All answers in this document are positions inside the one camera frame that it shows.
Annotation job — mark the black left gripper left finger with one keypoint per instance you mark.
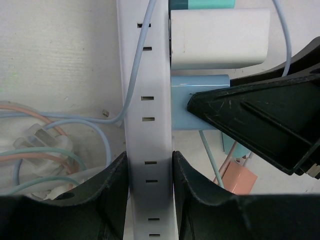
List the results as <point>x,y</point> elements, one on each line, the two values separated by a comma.
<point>94,210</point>

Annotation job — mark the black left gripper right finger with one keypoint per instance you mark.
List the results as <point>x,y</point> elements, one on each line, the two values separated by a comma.
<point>206,211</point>

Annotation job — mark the orange charger plug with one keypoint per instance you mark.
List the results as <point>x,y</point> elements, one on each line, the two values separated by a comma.
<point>238,179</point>

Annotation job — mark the white charger plug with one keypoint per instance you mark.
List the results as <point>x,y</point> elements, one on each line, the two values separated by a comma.
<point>207,39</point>

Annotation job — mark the teal charger plug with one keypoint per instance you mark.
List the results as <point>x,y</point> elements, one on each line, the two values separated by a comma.
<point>201,4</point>

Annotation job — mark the mint green charger plug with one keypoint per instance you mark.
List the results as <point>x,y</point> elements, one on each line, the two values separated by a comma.
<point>239,150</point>

